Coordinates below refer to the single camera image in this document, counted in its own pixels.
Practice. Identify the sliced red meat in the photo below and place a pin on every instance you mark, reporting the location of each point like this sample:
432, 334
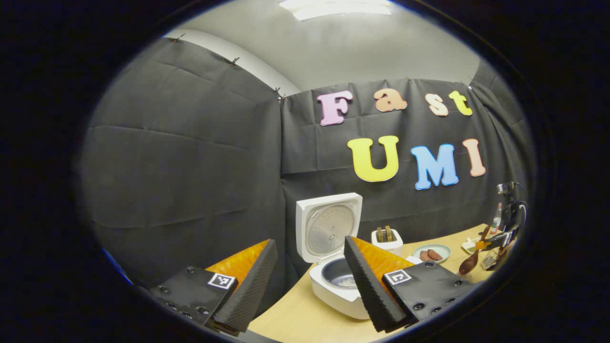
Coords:
431, 255

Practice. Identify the ceiling light panel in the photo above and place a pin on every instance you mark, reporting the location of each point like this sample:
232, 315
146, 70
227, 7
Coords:
340, 7

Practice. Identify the pale green plate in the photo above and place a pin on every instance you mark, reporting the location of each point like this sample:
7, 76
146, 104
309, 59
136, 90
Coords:
417, 252

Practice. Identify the brown bread slice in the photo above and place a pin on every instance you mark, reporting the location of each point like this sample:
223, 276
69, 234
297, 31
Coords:
380, 233
389, 233

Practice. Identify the pale rice grains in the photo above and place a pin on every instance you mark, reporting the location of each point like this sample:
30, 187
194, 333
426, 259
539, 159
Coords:
344, 282

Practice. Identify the black backdrop cloth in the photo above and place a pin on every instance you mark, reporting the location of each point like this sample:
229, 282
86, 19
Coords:
190, 166

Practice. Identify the white toaster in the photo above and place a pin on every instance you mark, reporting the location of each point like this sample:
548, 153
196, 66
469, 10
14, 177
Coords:
388, 247

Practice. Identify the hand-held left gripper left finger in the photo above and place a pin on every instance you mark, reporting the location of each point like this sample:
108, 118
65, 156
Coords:
248, 290

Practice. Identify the clear plastic water bottle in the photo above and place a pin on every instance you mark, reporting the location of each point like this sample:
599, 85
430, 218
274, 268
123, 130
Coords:
497, 219

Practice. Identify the brown wooden spoon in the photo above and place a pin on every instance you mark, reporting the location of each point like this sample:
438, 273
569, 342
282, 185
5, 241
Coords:
469, 266

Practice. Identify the white rice cooker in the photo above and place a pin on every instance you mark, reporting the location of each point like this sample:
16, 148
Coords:
329, 228

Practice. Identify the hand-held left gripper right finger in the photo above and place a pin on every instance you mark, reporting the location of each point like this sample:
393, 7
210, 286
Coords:
369, 290

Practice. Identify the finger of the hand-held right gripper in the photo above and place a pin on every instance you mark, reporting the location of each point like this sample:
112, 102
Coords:
500, 239

